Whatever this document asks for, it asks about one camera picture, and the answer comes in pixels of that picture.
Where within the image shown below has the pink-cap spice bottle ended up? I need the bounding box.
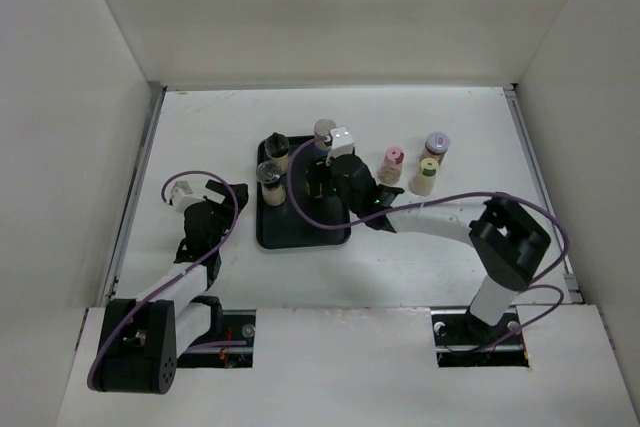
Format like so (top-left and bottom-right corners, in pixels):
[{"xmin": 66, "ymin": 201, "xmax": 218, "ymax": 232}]
[{"xmin": 377, "ymin": 147, "xmax": 405, "ymax": 185}]

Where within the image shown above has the tall blue-band spice jar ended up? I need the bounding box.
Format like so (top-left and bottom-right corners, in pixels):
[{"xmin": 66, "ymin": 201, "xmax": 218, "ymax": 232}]
[{"xmin": 314, "ymin": 118, "xmax": 336, "ymax": 152}]

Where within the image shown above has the black grinder-cap spice bottle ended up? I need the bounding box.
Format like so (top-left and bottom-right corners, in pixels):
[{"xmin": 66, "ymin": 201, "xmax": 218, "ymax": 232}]
[{"xmin": 264, "ymin": 132, "xmax": 290, "ymax": 174}]

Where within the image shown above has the purple-lid spice jar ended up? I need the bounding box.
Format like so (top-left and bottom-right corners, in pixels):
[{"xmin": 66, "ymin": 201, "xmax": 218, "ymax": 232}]
[{"xmin": 423, "ymin": 131, "xmax": 451, "ymax": 164}]

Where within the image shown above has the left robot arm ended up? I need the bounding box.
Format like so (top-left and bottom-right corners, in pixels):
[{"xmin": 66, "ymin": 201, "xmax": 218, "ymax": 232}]
[{"xmin": 86, "ymin": 174, "xmax": 249, "ymax": 394}]

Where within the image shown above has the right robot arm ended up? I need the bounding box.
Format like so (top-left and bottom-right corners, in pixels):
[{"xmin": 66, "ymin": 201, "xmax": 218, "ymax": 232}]
[{"xmin": 305, "ymin": 154, "xmax": 551, "ymax": 343}]

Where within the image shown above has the black plastic tray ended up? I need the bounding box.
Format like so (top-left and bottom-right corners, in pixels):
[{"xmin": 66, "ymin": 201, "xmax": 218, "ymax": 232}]
[{"xmin": 256, "ymin": 145, "xmax": 351, "ymax": 250}]

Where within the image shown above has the yellow-cap spice bottle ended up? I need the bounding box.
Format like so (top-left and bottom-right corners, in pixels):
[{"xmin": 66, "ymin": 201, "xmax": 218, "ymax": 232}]
[{"xmin": 409, "ymin": 158, "xmax": 439, "ymax": 197}]

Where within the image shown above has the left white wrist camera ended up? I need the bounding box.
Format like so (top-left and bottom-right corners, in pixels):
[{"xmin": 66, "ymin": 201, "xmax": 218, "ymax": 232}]
[{"xmin": 169, "ymin": 180, "xmax": 198, "ymax": 213}]

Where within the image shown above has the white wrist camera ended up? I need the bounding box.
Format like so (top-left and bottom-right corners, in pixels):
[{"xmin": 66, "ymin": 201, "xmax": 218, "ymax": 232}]
[
  {"xmin": 169, "ymin": 180, "xmax": 198, "ymax": 213},
  {"xmin": 327, "ymin": 125, "xmax": 355, "ymax": 163}
]

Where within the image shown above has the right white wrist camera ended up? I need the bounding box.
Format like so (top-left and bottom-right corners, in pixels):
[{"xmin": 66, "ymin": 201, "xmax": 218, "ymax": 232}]
[{"xmin": 327, "ymin": 125, "xmax": 355, "ymax": 163}]

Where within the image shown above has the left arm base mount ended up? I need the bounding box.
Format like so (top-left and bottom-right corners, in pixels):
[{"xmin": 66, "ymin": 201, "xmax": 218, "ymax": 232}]
[{"xmin": 175, "ymin": 295, "xmax": 256, "ymax": 369}]

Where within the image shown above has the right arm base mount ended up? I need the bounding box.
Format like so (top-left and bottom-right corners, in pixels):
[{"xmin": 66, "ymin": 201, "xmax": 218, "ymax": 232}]
[{"xmin": 431, "ymin": 308, "xmax": 529, "ymax": 368}]

